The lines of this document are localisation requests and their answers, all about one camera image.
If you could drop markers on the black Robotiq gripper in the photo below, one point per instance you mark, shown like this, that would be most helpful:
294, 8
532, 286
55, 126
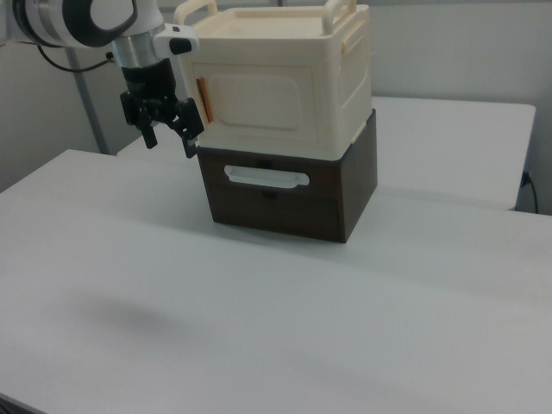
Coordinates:
148, 84

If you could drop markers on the cream cabinet door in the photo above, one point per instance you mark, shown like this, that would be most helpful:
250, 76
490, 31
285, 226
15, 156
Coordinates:
259, 103

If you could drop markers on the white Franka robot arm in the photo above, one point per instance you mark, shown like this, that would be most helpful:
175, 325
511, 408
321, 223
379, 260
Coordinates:
64, 21

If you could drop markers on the cream plastic cabinet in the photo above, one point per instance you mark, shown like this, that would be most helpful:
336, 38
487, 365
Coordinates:
267, 47

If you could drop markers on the dark brown drawer box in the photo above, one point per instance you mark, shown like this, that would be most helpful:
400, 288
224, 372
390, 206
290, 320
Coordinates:
280, 211

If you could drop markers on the grey metal frame post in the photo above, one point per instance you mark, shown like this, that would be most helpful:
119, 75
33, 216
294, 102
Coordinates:
88, 103

